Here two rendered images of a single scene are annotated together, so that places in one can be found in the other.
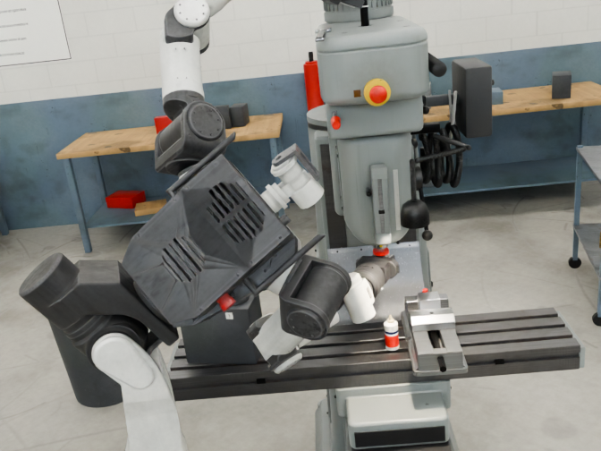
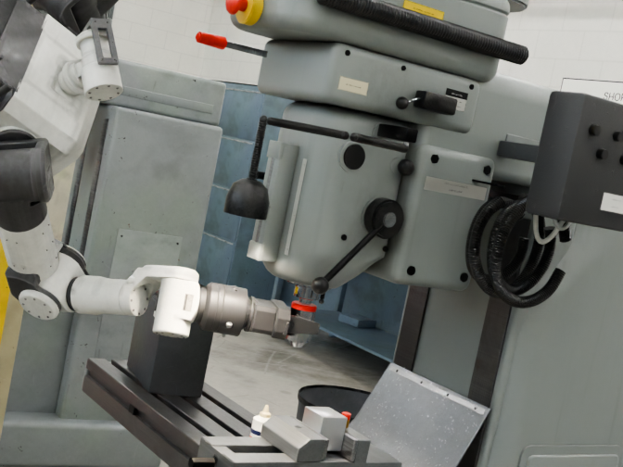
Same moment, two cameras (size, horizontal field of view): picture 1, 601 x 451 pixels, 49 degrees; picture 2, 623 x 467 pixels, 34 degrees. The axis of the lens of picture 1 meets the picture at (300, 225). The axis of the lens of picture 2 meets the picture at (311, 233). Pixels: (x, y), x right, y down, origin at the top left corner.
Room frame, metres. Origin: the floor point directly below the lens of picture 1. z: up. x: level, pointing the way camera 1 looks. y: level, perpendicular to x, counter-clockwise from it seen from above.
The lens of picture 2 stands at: (0.62, -1.66, 1.55)
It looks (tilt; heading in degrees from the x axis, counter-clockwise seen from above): 5 degrees down; 52
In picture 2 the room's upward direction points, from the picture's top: 11 degrees clockwise
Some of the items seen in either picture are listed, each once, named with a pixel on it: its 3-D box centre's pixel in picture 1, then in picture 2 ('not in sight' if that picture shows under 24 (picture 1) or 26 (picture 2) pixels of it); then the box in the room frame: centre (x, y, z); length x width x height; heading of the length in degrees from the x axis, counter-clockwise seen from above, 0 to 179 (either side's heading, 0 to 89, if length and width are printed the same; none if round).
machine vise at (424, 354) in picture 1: (431, 325); (302, 457); (1.71, -0.35, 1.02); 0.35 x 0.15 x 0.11; 176
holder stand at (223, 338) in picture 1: (222, 325); (171, 338); (1.78, 0.27, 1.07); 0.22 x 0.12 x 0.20; 76
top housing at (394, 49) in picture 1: (367, 56); (370, 12); (1.77, -0.22, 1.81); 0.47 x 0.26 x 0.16; 177
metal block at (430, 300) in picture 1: (428, 304); (323, 428); (1.74, -0.35, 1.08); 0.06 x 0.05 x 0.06; 86
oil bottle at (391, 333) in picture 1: (391, 331); (260, 434); (1.71, -0.23, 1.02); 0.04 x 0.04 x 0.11
